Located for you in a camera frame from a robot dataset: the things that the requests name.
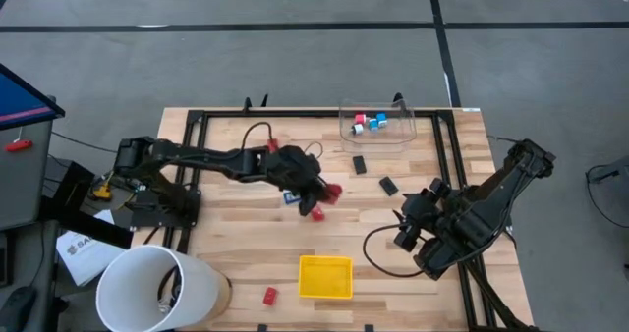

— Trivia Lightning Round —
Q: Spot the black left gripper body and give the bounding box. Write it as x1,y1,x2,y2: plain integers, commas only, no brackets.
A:
264,144,323,198

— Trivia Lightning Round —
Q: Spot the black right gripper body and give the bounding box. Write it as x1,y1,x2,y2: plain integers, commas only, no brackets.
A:
402,189,468,240

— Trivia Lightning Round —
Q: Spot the red translucent glue bottle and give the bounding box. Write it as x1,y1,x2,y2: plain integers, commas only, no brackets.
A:
323,182,344,205

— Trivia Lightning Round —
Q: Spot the yellow plastic tray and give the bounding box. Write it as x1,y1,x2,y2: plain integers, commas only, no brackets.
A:
298,254,355,301

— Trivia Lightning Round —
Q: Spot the clear plastic container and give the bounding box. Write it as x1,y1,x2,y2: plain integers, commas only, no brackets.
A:
338,100,418,154

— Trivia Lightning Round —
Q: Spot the white plastic bucket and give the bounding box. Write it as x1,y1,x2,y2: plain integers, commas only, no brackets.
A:
95,244,232,332

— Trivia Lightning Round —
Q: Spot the yellow tool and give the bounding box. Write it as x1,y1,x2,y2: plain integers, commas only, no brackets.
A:
87,177,115,202

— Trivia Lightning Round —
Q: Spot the black stand beam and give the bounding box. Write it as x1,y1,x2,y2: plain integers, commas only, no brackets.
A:
38,196,135,249

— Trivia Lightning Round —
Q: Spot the white printed paper document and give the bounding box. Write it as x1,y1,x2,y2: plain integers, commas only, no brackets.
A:
55,208,130,288

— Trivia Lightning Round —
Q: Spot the grey cabinet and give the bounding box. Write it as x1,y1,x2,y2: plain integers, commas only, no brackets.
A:
0,118,55,232

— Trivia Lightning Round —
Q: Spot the monitor with blue screen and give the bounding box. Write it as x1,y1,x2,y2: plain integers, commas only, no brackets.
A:
0,62,67,131

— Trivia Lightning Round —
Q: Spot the black computer mouse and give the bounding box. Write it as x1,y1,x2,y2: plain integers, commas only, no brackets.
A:
0,286,38,332

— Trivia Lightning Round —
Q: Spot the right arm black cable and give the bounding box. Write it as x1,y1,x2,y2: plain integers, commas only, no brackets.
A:
362,222,429,279

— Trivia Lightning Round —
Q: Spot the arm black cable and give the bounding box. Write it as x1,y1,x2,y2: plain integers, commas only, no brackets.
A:
362,222,429,279
239,121,325,160

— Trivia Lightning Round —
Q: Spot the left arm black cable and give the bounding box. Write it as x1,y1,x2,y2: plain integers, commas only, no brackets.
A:
239,121,325,160

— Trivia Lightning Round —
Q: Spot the black aluminium table frame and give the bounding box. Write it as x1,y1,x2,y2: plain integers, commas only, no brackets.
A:
164,107,542,332

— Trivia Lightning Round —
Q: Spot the black looped floor cable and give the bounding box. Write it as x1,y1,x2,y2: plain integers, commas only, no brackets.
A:
585,163,629,229

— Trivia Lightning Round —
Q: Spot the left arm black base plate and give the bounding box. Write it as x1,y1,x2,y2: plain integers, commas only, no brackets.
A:
129,194,201,229

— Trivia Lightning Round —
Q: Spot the black cord bundle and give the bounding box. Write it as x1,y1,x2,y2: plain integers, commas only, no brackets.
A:
156,265,184,316

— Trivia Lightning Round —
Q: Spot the thin black floor cable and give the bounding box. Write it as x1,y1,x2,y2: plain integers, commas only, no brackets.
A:
51,130,120,155

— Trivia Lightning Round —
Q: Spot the red handle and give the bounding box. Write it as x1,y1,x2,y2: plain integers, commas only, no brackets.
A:
3,138,33,153

